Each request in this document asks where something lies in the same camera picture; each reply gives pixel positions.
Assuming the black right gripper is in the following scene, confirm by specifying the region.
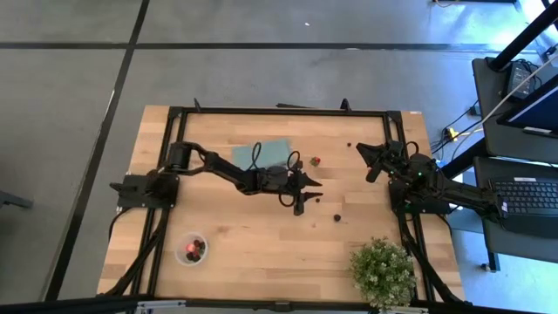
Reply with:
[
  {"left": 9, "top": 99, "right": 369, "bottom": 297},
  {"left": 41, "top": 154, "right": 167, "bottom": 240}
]
[{"left": 356, "top": 140, "right": 406, "bottom": 184}]

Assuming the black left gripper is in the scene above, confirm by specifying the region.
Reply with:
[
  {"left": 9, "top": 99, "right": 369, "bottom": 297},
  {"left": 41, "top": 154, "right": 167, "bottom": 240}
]
[{"left": 259, "top": 164, "right": 324, "bottom": 218}]

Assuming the teal folded cloth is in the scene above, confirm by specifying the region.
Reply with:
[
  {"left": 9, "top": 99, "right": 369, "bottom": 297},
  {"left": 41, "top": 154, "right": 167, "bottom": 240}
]
[{"left": 231, "top": 138, "right": 293, "bottom": 172}]

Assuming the black desk foot beam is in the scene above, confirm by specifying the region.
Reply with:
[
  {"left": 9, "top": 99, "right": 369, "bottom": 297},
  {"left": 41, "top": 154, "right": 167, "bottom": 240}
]
[{"left": 439, "top": 138, "right": 488, "bottom": 181}]

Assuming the potted green plant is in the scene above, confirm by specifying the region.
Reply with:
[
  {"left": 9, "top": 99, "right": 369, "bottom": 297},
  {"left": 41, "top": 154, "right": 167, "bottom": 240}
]
[{"left": 349, "top": 235, "right": 419, "bottom": 312}]

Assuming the black desk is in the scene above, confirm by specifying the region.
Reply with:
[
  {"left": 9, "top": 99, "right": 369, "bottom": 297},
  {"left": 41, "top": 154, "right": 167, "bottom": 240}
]
[
  {"left": 473, "top": 155, "right": 558, "bottom": 272},
  {"left": 471, "top": 55, "right": 558, "bottom": 159}
]

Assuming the clear round plastic container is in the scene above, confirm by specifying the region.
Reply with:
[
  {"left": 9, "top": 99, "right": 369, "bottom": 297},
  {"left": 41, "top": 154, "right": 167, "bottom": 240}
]
[{"left": 174, "top": 231, "right": 210, "bottom": 267}]

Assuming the black keyboard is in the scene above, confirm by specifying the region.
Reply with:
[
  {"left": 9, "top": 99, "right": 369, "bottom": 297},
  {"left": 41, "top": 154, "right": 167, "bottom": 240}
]
[{"left": 491, "top": 176, "right": 558, "bottom": 218}]

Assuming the black power brick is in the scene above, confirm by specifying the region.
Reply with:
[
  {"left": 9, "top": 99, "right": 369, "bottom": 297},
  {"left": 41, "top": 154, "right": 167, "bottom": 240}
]
[{"left": 504, "top": 60, "right": 542, "bottom": 100}]

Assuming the black monitor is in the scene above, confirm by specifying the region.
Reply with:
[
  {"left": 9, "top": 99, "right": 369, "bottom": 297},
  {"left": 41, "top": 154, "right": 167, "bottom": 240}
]
[{"left": 496, "top": 73, "right": 558, "bottom": 137}]

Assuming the black diagonal pole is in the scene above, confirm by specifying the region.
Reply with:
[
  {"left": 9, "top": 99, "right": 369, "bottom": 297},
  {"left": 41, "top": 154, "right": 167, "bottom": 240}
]
[{"left": 487, "top": 0, "right": 558, "bottom": 72}]

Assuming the black rig crossbar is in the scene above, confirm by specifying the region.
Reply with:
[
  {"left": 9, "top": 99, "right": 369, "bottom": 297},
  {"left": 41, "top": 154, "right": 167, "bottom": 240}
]
[{"left": 0, "top": 295, "right": 558, "bottom": 314}]

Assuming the silver aluminium bracket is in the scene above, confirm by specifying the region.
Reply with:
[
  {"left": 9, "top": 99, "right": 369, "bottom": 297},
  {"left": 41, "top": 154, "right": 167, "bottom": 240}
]
[
  {"left": 378, "top": 306, "right": 430, "bottom": 314},
  {"left": 133, "top": 299, "right": 187, "bottom": 314}
]

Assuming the white cable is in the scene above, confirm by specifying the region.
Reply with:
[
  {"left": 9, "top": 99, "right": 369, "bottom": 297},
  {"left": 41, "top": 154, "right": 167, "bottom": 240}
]
[{"left": 478, "top": 51, "right": 558, "bottom": 126}]

